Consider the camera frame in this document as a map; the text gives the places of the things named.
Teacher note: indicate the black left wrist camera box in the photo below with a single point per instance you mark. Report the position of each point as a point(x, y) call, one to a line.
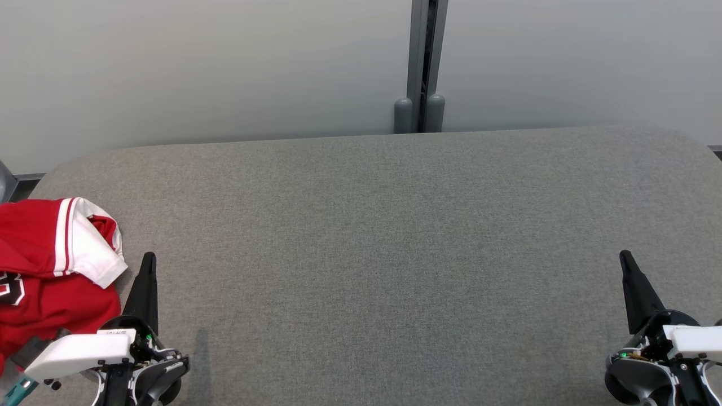
point(34, 347)

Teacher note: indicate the grey metal frame panel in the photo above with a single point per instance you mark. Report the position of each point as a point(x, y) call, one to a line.
point(5, 183)

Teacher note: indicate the grey cylinder post cap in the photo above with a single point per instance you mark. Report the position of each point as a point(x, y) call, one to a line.
point(435, 113)
point(403, 115)

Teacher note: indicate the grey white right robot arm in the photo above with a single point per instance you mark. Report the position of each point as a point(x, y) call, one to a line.
point(632, 380)

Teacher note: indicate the grey metal partition post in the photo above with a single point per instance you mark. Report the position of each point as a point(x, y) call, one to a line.
point(418, 56)

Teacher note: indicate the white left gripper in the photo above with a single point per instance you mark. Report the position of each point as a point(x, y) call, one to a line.
point(79, 349)

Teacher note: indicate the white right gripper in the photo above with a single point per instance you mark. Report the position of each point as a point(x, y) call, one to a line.
point(696, 341)

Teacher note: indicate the teal left camera connector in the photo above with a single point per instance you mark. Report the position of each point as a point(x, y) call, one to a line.
point(17, 390)

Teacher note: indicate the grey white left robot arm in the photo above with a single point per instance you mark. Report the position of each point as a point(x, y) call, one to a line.
point(161, 378)

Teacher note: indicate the red jersey with white sleeves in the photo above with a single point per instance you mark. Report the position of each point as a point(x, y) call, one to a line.
point(56, 304)

